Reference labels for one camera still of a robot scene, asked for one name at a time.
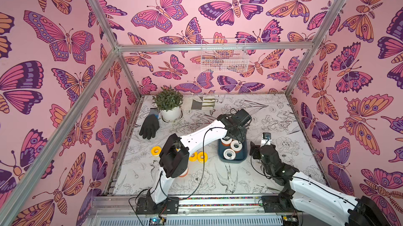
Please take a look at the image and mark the black work glove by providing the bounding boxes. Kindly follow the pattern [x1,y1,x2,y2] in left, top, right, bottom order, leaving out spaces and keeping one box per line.
[139,108,160,140]

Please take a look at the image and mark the white wire basket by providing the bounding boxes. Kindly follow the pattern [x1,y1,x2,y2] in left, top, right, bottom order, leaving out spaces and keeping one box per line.
[200,38,249,73]

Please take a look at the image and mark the folded green white cloth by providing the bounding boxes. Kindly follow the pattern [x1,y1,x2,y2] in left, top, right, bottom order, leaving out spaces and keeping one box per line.
[191,96,216,110]

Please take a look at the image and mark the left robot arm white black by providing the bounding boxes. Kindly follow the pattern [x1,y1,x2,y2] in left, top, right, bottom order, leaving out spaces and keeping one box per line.
[148,109,251,205]

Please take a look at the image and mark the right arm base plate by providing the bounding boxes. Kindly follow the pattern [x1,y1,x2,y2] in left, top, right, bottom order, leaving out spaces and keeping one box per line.
[261,195,295,213]

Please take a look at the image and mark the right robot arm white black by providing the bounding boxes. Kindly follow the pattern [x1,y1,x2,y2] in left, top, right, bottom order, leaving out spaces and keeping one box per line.
[249,142,389,226]

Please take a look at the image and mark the aluminium front rail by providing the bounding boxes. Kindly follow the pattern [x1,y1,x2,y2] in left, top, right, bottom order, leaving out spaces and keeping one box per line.
[84,194,360,226]

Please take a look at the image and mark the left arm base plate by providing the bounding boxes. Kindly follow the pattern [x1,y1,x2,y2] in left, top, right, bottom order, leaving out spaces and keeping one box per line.
[135,197,179,215]

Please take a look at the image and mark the small yellow white tape roll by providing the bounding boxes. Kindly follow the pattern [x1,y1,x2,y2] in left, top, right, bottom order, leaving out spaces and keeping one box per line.
[189,152,198,162]

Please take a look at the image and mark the orange rim white tape roll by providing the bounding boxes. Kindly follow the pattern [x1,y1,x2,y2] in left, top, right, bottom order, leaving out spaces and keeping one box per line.
[180,168,188,178]

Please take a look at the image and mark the potted green plant white pot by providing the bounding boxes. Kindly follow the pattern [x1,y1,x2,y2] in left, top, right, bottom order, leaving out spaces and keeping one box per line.
[153,87,183,123]

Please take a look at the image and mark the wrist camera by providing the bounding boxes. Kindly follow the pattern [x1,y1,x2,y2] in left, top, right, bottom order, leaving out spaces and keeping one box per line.
[234,109,251,126]
[261,132,272,146]

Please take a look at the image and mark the teal plastic storage box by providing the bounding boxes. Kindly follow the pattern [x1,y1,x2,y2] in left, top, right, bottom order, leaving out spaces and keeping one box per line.
[217,139,248,164]

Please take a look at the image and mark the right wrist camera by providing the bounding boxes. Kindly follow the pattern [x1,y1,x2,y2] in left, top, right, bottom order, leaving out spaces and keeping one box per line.
[261,132,272,146]

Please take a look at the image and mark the white tape roll front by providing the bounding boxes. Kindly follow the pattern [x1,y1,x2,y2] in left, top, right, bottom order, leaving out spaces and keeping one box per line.
[223,148,236,161]

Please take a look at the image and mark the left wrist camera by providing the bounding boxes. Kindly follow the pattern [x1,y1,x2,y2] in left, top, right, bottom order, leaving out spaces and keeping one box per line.
[234,109,251,126]

